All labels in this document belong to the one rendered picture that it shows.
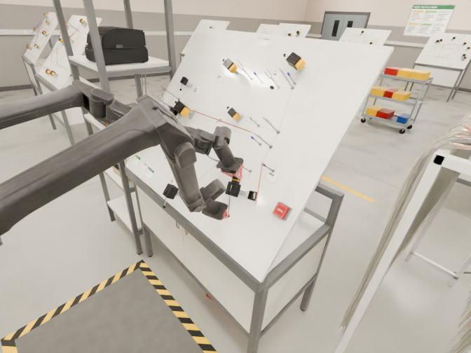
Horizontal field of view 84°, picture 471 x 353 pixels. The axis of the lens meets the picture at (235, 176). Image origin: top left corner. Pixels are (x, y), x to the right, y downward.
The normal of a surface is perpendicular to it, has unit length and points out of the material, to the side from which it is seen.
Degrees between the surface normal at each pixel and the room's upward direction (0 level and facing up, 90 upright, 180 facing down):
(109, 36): 90
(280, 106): 52
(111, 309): 0
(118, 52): 90
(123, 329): 0
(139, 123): 35
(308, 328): 0
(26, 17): 90
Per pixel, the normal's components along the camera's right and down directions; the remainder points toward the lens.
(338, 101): -0.54, -0.26
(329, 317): 0.05, -0.85
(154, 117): 0.00, -0.39
